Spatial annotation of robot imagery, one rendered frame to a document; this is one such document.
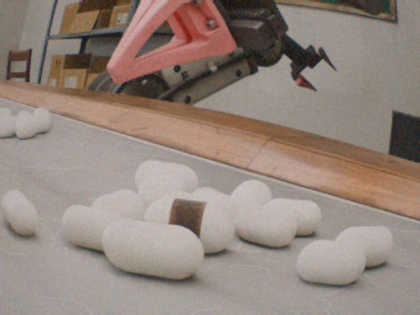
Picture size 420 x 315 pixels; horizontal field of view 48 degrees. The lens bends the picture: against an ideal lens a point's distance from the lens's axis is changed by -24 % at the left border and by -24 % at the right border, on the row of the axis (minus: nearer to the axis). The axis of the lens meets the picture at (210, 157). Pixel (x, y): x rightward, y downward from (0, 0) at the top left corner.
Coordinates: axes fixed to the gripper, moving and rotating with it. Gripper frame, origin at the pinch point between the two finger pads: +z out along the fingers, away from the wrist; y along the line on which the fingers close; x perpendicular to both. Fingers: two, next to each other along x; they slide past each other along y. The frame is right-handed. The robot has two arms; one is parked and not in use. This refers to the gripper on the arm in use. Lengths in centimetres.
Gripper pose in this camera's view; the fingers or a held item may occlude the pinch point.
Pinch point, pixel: (122, 67)
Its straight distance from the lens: 34.3
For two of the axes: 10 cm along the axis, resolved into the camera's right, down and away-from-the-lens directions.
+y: 6.5, 2.0, -7.3
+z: -6.4, 6.7, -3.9
